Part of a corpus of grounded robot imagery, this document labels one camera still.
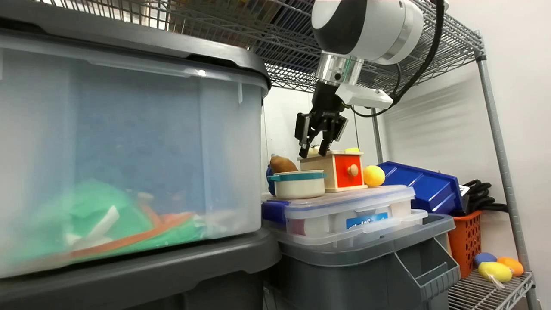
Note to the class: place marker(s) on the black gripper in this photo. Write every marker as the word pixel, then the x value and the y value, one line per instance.
pixel 323 117

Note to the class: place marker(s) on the orange mesh basket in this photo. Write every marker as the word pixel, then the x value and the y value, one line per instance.
pixel 464 241

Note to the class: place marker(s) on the yellow plush toy on shelf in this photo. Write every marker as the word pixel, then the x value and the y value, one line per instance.
pixel 495 272

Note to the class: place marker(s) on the brown bread plush toy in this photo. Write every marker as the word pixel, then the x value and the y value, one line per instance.
pixel 280 163

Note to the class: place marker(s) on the white bowl teal lid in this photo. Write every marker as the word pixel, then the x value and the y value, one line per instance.
pixel 297 184

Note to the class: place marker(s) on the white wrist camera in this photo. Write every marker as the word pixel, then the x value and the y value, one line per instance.
pixel 363 96

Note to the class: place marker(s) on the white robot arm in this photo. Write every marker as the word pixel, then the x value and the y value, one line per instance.
pixel 349 34

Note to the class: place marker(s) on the blue plastic bin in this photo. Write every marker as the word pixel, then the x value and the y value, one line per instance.
pixel 433 191

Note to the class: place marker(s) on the clear flat plastic container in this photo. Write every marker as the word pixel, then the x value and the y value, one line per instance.
pixel 341 218

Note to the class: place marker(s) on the blue plush toy on shelf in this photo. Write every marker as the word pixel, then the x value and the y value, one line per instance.
pixel 483 256

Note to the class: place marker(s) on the red wooden drawer box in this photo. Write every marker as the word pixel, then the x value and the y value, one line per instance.
pixel 342 170

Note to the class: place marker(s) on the grey storage bin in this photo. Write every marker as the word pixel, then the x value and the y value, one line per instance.
pixel 408 268

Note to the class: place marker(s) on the large clear storage tote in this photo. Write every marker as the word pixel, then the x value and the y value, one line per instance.
pixel 117 137

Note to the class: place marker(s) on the large grey lower tote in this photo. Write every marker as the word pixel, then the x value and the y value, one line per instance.
pixel 222 274

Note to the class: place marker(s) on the wire shelf rack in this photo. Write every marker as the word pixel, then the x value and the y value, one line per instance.
pixel 280 32

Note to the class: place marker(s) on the orange plush toy on shelf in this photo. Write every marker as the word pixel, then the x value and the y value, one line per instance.
pixel 516 268

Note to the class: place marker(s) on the yellow round plush toy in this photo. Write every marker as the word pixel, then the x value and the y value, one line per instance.
pixel 373 175

